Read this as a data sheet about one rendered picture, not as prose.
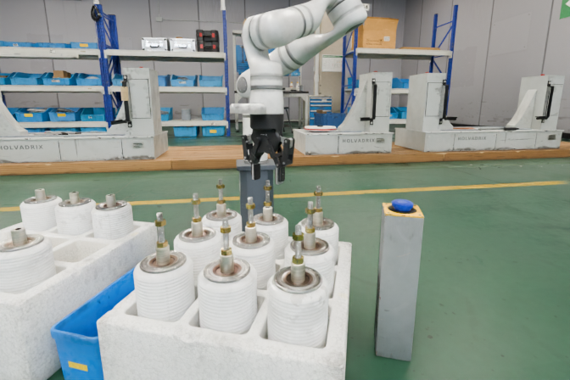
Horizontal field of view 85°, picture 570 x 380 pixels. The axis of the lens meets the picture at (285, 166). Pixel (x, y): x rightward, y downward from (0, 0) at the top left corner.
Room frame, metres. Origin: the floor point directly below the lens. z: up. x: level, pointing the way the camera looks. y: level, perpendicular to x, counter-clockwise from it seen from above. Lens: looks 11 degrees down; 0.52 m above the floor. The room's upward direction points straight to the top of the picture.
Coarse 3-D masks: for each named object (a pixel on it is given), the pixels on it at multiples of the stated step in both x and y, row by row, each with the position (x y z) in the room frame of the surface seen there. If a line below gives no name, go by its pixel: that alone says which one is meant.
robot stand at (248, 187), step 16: (240, 160) 1.21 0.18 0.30; (272, 160) 1.21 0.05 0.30; (240, 176) 1.12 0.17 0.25; (272, 176) 1.14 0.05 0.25; (240, 192) 1.13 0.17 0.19; (256, 192) 1.11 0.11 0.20; (272, 192) 1.14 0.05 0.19; (240, 208) 1.12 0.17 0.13; (256, 208) 1.11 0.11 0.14; (272, 208) 1.14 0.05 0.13
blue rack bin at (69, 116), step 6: (54, 108) 4.96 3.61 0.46; (60, 108) 5.13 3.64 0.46; (66, 108) 5.24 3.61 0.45; (72, 108) 5.25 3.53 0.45; (78, 108) 5.27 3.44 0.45; (84, 108) 5.15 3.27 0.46; (54, 114) 4.77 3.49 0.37; (60, 114) 4.79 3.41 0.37; (66, 114) 4.80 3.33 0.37; (72, 114) 4.82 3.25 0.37; (78, 114) 4.95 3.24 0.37; (54, 120) 4.78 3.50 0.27; (60, 120) 4.79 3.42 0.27; (66, 120) 4.81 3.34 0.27; (72, 120) 4.82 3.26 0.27; (78, 120) 4.94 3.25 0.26
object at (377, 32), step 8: (368, 24) 5.60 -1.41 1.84; (376, 24) 5.63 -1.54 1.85; (384, 24) 5.66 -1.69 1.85; (392, 24) 5.69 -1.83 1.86; (360, 32) 5.69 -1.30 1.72; (368, 32) 5.62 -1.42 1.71; (376, 32) 5.65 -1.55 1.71; (384, 32) 5.68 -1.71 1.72; (392, 32) 5.72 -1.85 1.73; (352, 40) 6.00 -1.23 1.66; (360, 40) 5.66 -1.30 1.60; (368, 40) 5.62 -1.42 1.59; (376, 40) 5.64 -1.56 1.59; (384, 40) 5.68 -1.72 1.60; (392, 40) 5.72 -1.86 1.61; (352, 48) 5.99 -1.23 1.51; (392, 48) 5.72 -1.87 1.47
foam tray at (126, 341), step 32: (128, 320) 0.44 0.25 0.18; (192, 320) 0.45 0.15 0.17; (256, 320) 0.44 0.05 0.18; (128, 352) 0.42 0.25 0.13; (160, 352) 0.41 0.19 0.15; (192, 352) 0.40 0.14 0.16; (224, 352) 0.39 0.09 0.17; (256, 352) 0.38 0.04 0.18; (288, 352) 0.37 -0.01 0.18; (320, 352) 0.37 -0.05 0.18
